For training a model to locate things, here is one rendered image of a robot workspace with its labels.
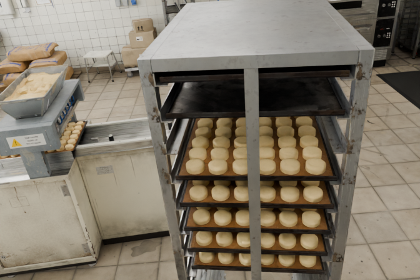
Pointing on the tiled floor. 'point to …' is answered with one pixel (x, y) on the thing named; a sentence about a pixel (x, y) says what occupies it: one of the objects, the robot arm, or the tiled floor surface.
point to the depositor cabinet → (46, 220)
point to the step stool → (101, 61)
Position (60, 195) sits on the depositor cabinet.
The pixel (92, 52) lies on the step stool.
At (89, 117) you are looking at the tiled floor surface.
